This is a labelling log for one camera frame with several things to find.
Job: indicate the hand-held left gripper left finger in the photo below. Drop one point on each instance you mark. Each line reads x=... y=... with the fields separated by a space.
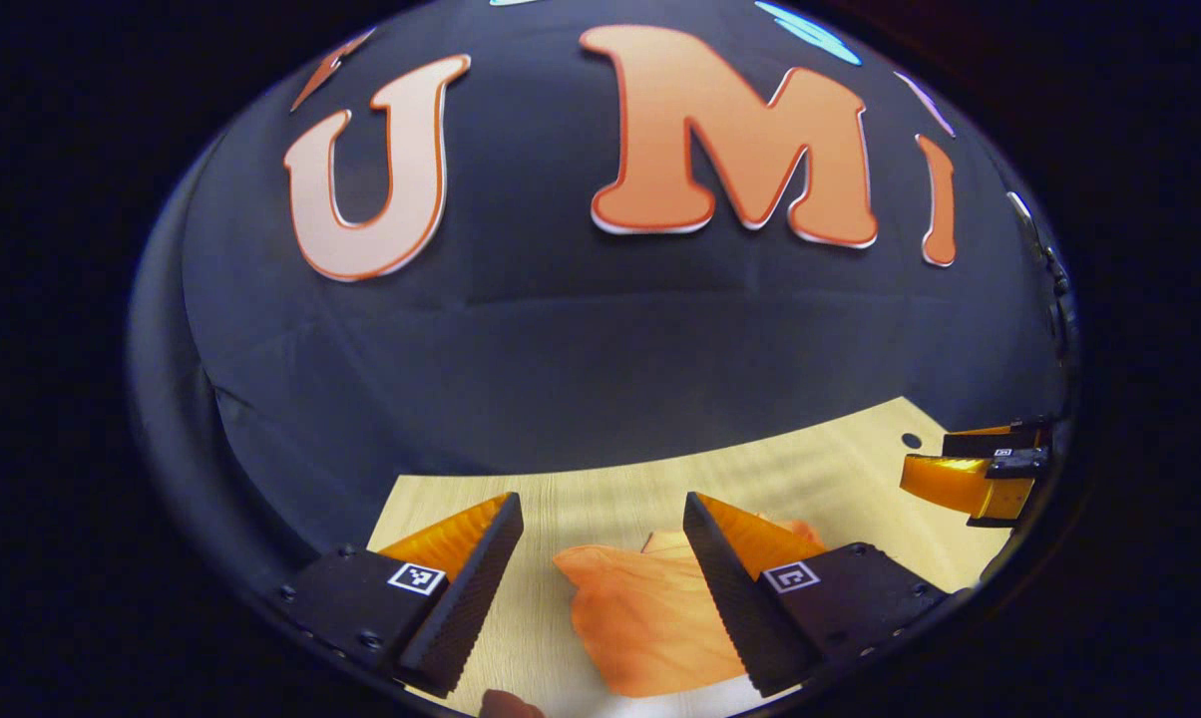
x=461 y=608

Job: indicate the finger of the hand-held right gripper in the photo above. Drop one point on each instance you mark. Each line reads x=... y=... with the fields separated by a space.
x=960 y=484
x=1000 y=439

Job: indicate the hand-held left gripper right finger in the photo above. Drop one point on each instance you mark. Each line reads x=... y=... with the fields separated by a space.
x=745 y=608

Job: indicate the orange T-shirt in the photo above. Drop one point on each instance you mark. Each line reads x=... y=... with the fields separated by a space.
x=650 y=628

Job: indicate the metal stand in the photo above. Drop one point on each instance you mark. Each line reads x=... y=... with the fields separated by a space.
x=1044 y=259

